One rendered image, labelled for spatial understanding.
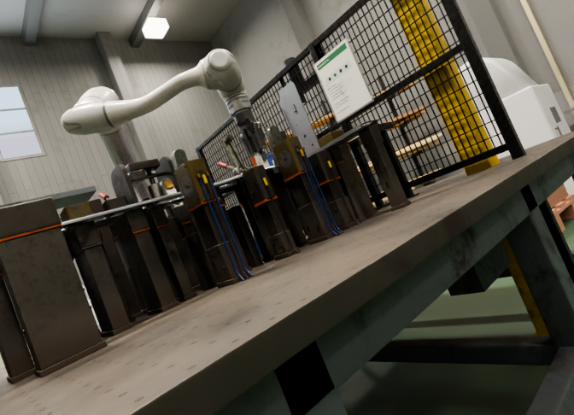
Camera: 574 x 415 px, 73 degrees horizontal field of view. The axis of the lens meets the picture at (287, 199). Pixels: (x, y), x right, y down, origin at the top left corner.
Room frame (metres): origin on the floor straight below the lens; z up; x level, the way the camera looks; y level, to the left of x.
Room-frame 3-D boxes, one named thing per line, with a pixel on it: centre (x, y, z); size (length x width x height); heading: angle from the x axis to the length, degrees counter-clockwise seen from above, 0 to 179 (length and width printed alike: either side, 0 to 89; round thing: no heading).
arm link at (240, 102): (1.46, 0.03, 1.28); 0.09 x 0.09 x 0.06
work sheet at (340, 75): (1.76, -0.44, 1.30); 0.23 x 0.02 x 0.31; 42
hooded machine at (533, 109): (3.98, -2.40, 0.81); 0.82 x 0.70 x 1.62; 44
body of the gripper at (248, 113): (1.46, 0.03, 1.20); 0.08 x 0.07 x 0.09; 42
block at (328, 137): (1.55, -0.26, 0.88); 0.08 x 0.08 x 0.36; 42
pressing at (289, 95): (1.63, -0.17, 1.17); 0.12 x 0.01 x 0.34; 42
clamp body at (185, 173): (1.05, 0.21, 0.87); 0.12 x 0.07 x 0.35; 42
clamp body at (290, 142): (1.26, -0.07, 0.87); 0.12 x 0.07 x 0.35; 42
